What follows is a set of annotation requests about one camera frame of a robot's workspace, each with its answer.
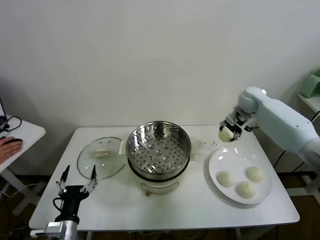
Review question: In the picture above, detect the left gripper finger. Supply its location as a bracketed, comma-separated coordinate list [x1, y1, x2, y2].
[55, 164, 71, 195]
[80, 164, 99, 193]

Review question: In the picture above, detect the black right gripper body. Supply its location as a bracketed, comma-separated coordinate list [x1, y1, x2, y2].
[224, 112, 252, 133]

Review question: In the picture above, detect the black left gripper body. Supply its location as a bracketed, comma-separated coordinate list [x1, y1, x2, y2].
[55, 185, 88, 224]

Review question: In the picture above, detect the white steamed baozi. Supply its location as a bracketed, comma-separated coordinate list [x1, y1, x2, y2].
[218, 126, 237, 143]
[216, 170, 236, 188]
[246, 166, 266, 183]
[235, 181, 257, 200]

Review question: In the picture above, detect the stainless steel steamer basket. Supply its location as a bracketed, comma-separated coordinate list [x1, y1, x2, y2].
[125, 121, 193, 176]

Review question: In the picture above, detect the person's bare hand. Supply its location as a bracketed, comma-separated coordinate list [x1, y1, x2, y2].
[0, 137, 25, 165]

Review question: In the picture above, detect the glass pot lid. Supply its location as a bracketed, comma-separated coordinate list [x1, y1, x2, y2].
[76, 136, 127, 181]

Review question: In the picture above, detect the white round plate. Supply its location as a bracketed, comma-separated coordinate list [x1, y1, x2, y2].
[203, 147, 273, 206]

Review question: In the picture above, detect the white side desk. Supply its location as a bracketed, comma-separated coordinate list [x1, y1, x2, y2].
[0, 114, 47, 217]

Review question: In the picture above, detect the white shelf table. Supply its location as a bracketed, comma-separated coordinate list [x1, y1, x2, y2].
[273, 92, 320, 197]

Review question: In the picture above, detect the pale green appliance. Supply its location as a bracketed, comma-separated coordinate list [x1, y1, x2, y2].
[299, 68, 320, 99]

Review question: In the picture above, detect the dark laptop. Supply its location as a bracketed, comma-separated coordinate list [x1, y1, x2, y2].
[0, 97, 8, 128]

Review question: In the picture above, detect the left gripper wire bundle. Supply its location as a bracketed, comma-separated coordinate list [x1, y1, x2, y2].
[52, 196, 63, 211]

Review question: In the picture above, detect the black power cable with adapter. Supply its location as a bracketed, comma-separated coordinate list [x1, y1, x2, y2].
[272, 114, 320, 174]

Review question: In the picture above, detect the black looped desk cable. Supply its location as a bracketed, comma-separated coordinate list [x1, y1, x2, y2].
[0, 116, 23, 135]

